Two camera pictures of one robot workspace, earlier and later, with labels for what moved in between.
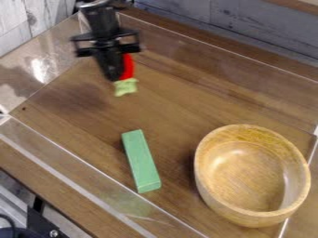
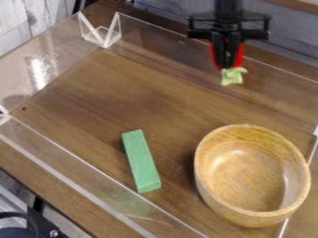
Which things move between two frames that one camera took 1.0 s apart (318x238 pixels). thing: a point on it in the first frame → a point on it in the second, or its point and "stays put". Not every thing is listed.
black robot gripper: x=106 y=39 → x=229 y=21
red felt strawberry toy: x=126 y=85 → x=231 y=75
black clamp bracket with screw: x=42 y=224 stays put
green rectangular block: x=145 y=173 stays put
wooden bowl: x=253 y=175 stays put
